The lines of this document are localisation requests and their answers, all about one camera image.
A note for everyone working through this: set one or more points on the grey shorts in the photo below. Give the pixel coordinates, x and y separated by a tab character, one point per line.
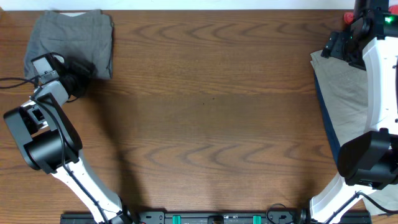
86	37

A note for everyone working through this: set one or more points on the navy blue garment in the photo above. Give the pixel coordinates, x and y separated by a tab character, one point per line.
330	132

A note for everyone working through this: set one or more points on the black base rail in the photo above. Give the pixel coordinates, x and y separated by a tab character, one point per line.
273	215

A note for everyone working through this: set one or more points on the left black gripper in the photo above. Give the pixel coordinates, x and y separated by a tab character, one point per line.
88	70

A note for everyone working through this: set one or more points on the khaki beige shorts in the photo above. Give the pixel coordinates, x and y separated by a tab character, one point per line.
345	91

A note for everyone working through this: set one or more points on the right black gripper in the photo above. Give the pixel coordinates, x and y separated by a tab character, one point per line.
335	46

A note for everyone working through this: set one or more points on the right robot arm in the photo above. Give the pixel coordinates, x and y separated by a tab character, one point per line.
368	162

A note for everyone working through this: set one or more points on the red garment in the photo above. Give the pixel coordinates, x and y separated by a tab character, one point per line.
348	17

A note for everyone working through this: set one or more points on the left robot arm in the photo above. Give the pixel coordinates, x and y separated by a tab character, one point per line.
48	141

